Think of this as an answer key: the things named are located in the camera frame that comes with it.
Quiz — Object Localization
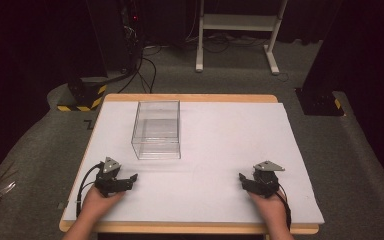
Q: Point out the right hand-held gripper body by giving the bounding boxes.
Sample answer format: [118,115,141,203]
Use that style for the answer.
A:
[246,160,286,200]

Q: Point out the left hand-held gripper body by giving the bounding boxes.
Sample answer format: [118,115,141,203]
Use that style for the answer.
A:
[94,156,125,198]

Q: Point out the clear plastic box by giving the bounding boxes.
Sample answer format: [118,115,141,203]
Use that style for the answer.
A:
[130,99,182,161]

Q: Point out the person's right hand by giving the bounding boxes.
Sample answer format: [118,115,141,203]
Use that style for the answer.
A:
[247,191,290,231]

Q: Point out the person's left hand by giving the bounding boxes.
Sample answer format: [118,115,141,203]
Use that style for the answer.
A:
[79,185,127,224]

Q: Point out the white table mat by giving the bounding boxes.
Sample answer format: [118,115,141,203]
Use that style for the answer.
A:
[62,100,325,225]

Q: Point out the black stand base hazard tape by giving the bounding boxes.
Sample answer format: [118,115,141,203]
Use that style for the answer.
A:
[56,77,109,113]

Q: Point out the black stand base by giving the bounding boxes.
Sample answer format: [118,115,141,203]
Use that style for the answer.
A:
[294,87,345,117]

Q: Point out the wooden table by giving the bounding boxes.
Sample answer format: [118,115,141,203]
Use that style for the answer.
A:
[58,93,321,236]

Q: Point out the dark equipment rack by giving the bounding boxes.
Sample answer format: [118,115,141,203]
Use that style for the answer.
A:
[118,0,145,72]

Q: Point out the white metal stand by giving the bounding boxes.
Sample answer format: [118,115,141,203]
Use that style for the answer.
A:
[195,0,288,76]

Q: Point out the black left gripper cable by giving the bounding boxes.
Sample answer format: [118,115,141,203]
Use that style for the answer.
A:
[75,162,103,218]

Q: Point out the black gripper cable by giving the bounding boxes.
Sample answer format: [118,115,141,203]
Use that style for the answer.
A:
[75,162,103,218]
[275,182,293,232]

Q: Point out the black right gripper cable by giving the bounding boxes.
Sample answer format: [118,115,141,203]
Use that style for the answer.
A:
[275,182,293,232]

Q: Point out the black floor cables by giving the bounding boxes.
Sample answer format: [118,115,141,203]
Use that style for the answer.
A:
[117,45,158,95]

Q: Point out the cables under white stand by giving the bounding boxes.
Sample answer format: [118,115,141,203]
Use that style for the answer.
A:
[184,31,268,54]

